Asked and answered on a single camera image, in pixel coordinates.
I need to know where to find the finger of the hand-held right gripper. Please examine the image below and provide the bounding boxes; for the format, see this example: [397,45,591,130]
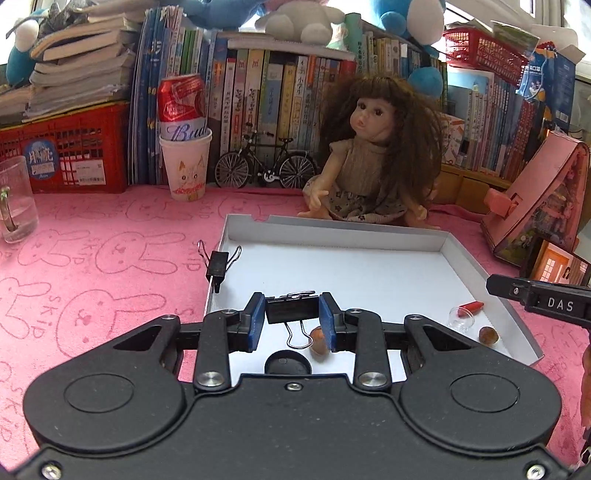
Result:
[486,274,591,329]

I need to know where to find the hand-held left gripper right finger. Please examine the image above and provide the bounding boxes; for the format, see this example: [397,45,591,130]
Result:
[319,292,482,391]

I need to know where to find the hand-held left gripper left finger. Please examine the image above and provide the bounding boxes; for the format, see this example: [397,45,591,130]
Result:
[112,292,267,392]

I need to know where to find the large black binder clip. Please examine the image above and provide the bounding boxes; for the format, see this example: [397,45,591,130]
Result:
[265,290,321,349]

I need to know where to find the white cardboard tray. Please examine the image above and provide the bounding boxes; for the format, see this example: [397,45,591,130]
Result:
[203,213,546,384]

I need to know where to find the black smartphone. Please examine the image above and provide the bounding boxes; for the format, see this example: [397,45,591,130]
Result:
[526,239,591,284]

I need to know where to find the black round lid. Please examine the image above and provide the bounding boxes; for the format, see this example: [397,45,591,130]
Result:
[264,350,312,376]

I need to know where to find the small black binder clip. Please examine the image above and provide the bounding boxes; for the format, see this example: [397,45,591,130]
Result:
[198,240,243,294]

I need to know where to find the small clear plastic cup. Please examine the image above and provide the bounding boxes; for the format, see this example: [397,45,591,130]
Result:
[447,305,476,330]

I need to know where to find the pink cardboard toy house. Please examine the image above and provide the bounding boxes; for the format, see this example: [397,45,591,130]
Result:
[480,130,591,268]

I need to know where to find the black model bicycle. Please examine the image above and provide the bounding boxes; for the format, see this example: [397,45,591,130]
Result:
[215,130,319,190]

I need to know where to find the wooden box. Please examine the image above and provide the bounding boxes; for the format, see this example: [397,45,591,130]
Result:
[436,164,513,215]

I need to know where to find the white cat-print paper cup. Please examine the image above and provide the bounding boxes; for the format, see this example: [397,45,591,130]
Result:
[159,128,213,202]

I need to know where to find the brown-haired doll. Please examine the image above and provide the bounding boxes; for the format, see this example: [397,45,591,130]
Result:
[297,76,443,230]

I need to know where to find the pink rabbit-print blanket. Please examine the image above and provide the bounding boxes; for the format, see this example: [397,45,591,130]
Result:
[0,185,591,480]

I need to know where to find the row of upright books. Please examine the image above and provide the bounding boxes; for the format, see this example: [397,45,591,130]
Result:
[129,7,550,185]

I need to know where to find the blue cardboard box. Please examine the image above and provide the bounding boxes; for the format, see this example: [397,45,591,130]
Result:
[517,41,580,134]

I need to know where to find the red beer can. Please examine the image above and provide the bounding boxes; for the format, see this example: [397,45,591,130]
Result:
[157,73,208,141]

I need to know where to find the large red plastic basket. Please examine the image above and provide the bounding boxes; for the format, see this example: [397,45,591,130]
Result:
[0,102,131,195]

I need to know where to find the small red mesh basket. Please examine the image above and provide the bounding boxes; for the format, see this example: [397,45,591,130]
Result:
[442,25,529,86]

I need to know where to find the clear glass mug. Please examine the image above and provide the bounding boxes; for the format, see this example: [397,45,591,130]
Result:
[0,156,40,244]

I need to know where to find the stack of flat books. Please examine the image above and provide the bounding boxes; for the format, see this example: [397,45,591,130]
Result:
[0,9,148,125]

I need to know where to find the blue and white plush toy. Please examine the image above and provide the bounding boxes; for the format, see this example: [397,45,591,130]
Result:
[4,18,44,88]

